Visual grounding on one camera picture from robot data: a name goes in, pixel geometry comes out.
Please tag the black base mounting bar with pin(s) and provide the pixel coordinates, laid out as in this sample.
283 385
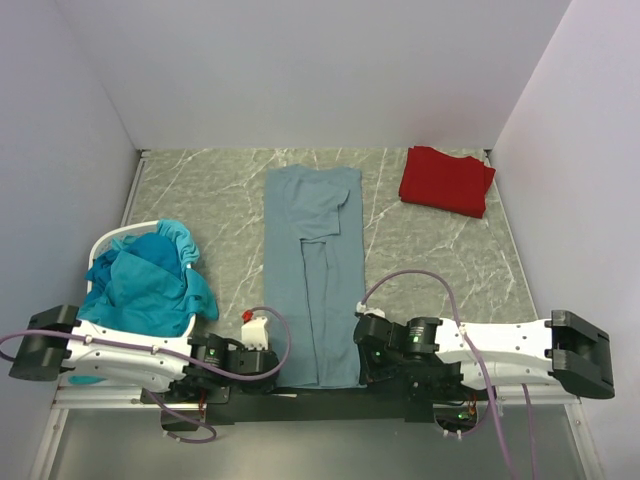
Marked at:
410 401

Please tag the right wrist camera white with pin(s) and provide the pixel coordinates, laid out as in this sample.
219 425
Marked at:
362 310

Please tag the red folded t shirt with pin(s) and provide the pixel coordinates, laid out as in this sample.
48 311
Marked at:
434 179

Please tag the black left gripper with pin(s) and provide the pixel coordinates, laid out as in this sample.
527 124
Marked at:
267 362

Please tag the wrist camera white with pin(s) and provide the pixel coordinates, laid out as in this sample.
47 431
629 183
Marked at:
362 310
254 331

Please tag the teal t shirts pile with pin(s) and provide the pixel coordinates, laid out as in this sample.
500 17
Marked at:
145 280

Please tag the aluminium frame rail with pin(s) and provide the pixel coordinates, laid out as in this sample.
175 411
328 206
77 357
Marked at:
103 396

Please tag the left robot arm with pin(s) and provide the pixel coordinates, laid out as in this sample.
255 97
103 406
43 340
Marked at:
57 342

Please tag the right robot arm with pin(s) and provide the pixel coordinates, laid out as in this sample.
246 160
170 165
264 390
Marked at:
440 360

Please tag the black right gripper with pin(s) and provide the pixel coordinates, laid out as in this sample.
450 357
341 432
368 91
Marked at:
367 337

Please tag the white laundry basket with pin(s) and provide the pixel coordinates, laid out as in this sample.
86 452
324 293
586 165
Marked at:
125 232

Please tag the grey-blue t shirt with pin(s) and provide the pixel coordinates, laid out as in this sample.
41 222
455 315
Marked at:
314 273

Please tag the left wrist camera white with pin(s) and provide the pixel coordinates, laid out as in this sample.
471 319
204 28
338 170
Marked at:
254 331

